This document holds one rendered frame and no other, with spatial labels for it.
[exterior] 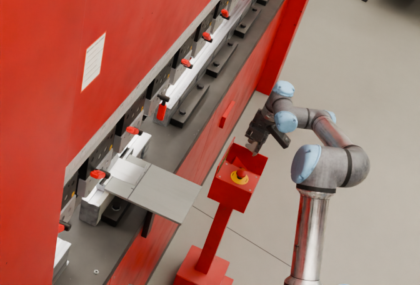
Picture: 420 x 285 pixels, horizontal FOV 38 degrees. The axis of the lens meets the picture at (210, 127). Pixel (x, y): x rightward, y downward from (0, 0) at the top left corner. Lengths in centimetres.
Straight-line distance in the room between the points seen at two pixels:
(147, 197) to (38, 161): 129
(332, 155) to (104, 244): 74
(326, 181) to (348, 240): 173
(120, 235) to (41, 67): 144
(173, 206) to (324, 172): 48
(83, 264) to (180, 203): 34
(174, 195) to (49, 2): 146
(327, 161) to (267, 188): 179
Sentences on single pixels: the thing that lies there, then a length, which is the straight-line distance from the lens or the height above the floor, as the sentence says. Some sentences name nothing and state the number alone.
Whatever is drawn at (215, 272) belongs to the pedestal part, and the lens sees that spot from 289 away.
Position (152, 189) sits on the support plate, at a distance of 192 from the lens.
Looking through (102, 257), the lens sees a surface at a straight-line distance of 189.
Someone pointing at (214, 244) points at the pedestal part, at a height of 34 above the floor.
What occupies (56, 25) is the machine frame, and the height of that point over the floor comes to 210.
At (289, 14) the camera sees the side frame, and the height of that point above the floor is 63.
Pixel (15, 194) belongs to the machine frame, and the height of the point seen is 194.
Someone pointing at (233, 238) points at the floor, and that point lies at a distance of 320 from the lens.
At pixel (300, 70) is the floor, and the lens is 459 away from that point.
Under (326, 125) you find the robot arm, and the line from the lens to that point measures 206.
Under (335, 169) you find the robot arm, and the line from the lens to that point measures 176.
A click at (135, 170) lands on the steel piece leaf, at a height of 100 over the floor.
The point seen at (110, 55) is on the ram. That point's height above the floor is 161.
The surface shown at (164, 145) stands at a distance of 225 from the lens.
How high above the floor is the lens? 239
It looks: 39 degrees down
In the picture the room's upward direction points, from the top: 18 degrees clockwise
